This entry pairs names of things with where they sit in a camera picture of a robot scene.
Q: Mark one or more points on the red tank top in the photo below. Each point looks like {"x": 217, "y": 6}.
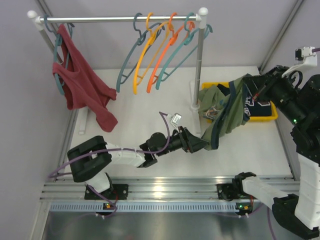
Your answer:
{"x": 81, "y": 85}

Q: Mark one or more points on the green tank top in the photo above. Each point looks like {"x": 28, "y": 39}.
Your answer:
{"x": 210, "y": 101}

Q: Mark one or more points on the orange hanger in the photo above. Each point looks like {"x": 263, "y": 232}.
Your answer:
{"x": 157, "y": 77}

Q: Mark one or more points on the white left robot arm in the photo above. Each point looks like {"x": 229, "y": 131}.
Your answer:
{"x": 88, "y": 161}

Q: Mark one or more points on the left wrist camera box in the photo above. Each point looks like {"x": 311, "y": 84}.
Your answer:
{"x": 174, "y": 119}

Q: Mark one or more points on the yellow hanger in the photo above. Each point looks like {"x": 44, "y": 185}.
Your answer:
{"x": 137, "y": 79}

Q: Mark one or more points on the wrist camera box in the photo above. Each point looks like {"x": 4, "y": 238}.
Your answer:
{"x": 306, "y": 59}
{"x": 174, "y": 119}

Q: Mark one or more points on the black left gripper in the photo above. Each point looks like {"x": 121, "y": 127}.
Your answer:
{"x": 186, "y": 140}

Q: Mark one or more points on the yellow plastic bin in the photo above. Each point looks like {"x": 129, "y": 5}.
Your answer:
{"x": 257, "y": 112}

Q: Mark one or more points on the teal hanger under red top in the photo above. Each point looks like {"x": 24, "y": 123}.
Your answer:
{"x": 58, "y": 42}

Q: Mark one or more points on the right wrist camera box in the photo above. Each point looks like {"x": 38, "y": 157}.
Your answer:
{"x": 306, "y": 59}

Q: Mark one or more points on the navy maroon shirt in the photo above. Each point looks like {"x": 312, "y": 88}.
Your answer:
{"x": 240, "y": 102}

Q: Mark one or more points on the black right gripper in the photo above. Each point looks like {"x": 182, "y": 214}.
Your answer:
{"x": 263, "y": 82}

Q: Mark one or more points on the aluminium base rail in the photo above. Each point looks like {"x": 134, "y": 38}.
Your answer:
{"x": 143, "y": 189}

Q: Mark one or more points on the metal clothes rack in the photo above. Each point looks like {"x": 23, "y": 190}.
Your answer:
{"x": 202, "y": 29}

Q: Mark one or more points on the slate blue hanger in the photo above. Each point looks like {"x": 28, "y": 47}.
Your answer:
{"x": 122, "y": 76}

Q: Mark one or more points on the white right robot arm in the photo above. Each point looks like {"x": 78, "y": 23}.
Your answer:
{"x": 299, "y": 214}

